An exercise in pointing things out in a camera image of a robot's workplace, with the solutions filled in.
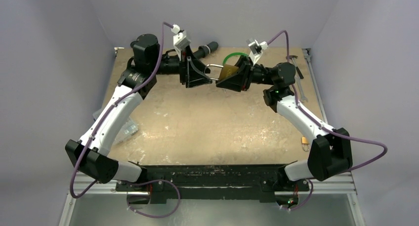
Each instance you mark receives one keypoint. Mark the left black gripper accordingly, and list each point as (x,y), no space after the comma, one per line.
(191,69)

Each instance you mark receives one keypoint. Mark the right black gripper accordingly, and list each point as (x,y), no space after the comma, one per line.
(247,73)

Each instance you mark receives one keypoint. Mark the large brass padlock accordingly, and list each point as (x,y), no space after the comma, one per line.
(226,71)

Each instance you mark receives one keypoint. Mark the small brass padlock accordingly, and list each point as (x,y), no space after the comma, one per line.
(305,144)

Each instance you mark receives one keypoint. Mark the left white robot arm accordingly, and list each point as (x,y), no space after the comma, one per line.
(89,154)

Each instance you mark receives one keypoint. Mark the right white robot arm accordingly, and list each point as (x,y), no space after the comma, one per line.
(330,150)

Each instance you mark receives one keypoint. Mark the clear plastic box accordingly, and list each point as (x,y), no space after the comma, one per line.
(128,129)

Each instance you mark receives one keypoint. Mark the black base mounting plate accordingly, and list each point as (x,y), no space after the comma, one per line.
(215,182)

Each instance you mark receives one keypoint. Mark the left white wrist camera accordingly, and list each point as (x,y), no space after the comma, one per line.
(180,40)

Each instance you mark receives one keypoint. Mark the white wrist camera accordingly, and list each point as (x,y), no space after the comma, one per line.
(256,49)
(180,40)

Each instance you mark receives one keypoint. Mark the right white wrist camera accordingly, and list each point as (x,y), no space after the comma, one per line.
(256,49)

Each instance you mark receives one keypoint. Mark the small black-handled hammer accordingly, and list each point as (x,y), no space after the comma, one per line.
(293,59)

